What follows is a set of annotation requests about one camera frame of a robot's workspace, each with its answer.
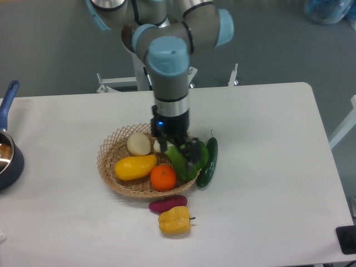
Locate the black device at edge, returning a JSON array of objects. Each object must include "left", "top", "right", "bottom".
[{"left": 336, "top": 225, "right": 355, "bottom": 255}]

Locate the green bok choy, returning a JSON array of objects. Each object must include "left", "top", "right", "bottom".
[{"left": 164, "top": 141, "right": 209, "bottom": 182}]

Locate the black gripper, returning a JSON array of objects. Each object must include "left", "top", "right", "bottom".
[{"left": 151, "top": 105, "right": 205, "bottom": 172}]

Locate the orange fruit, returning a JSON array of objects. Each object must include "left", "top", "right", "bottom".
[{"left": 150, "top": 165, "right": 177, "bottom": 192}]

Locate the yellow bell pepper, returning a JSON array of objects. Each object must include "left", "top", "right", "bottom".
[{"left": 158, "top": 206, "right": 191, "bottom": 235}]

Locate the purple sweet potato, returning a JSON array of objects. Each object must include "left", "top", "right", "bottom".
[{"left": 149, "top": 195, "right": 188, "bottom": 214}]

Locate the white frame right edge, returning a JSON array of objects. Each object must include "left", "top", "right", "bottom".
[{"left": 328, "top": 95, "right": 355, "bottom": 149}]

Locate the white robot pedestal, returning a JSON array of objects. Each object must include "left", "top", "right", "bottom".
[{"left": 97, "top": 53, "right": 197, "bottom": 95}]

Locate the white stand foot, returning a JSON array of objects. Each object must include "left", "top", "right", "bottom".
[{"left": 228, "top": 63, "right": 239, "bottom": 87}]

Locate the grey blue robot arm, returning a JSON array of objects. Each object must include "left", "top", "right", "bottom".
[{"left": 86, "top": 1, "right": 234, "bottom": 170}]

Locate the blue saucepan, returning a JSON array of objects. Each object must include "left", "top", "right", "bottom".
[{"left": 1, "top": 80, "right": 24, "bottom": 190}]

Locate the blue plastic bag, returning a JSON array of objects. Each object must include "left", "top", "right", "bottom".
[{"left": 304, "top": 1, "right": 355, "bottom": 30}]

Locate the dark green cucumber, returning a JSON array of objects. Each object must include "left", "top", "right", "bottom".
[{"left": 196, "top": 131, "right": 219, "bottom": 189}]

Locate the yellow mango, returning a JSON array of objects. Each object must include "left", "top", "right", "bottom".
[{"left": 115, "top": 155, "right": 158, "bottom": 181}]

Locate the woven wicker basket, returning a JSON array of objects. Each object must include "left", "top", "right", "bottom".
[{"left": 97, "top": 123, "right": 197, "bottom": 199}]

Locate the beige potato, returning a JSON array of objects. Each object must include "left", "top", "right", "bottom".
[{"left": 127, "top": 132, "right": 151, "bottom": 156}]

